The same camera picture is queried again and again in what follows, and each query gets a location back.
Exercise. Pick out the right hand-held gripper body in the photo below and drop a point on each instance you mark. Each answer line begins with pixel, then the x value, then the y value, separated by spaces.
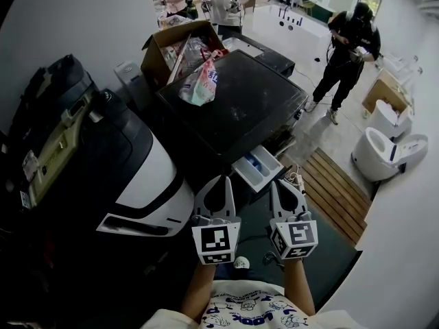
pixel 298 235

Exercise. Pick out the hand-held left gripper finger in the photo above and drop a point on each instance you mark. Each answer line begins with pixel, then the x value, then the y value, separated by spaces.
pixel 232 207
pixel 199 206

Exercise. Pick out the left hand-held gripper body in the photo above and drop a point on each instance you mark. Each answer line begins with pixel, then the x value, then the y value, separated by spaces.
pixel 214 240

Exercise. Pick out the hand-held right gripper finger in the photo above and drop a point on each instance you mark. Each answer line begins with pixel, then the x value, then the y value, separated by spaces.
pixel 275 207
pixel 302 208

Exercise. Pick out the white detergent drawer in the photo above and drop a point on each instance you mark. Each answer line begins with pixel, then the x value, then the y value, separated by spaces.
pixel 245 171

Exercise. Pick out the person's right forearm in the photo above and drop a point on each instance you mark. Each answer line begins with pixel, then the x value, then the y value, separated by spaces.
pixel 298 286

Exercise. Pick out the person's left forearm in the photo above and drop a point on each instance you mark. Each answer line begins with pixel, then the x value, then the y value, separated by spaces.
pixel 199 290

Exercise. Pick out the pink and green detergent bag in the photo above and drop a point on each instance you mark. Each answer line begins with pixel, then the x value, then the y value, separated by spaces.
pixel 200 87

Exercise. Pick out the white power strip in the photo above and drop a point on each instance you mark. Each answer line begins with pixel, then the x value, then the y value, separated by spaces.
pixel 296 182

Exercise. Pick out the person's jeans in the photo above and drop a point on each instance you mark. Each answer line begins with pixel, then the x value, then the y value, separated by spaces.
pixel 226 271

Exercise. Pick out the wooden slat mat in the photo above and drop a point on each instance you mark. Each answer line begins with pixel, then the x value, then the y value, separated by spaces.
pixel 332 194

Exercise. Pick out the dark green floor mat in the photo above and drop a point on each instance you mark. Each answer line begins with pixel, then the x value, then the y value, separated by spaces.
pixel 332 259

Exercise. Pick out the white and black domed appliance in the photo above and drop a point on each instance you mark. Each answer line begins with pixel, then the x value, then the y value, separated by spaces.
pixel 161 183

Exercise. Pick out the person's cream printed shirt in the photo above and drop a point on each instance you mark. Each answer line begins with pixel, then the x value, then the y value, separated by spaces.
pixel 247 307

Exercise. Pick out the black washing machine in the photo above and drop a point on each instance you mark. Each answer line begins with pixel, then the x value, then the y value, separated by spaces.
pixel 247 101

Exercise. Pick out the small brown cardboard box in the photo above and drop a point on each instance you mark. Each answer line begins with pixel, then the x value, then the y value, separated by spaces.
pixel 374 98

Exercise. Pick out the white slim appliance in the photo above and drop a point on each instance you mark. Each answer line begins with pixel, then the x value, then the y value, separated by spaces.
pixel 132 84

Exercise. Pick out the black appliance with steel top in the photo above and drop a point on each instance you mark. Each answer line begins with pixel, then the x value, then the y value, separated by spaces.
pixel 274 62

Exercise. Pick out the beige plastic panel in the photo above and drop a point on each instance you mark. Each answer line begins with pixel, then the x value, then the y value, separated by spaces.
pixel 58 149

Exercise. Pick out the white counter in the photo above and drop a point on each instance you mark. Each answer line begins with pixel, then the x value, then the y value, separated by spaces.
pixel 291 29

